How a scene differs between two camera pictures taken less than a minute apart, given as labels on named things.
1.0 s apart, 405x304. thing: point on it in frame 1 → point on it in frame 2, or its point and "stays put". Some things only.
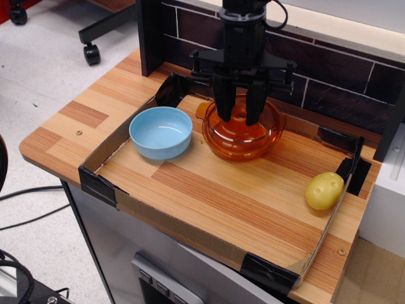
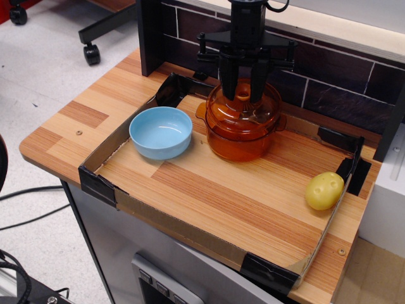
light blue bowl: (161, 133) stays put
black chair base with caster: (92, 53) stays put
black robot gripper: (244, 52) → (247, 34)
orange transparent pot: (235, 141) stays put
